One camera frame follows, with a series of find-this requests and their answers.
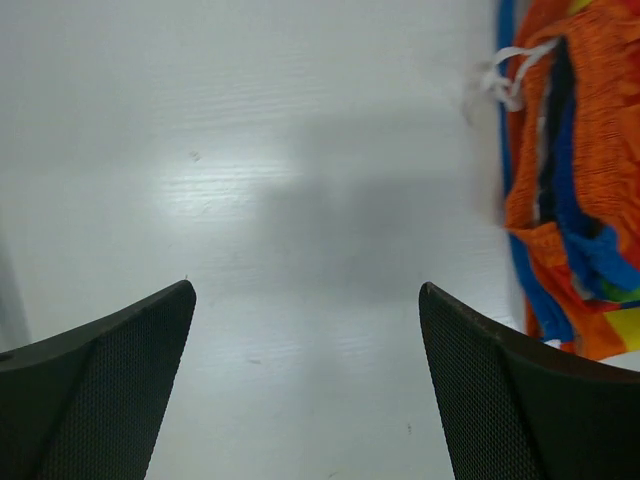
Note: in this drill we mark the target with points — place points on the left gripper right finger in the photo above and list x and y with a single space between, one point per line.
512 407

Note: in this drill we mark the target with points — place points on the rainbow striped shorts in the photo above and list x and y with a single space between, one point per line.
565 75

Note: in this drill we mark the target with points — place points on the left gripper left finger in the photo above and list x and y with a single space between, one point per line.
89 403

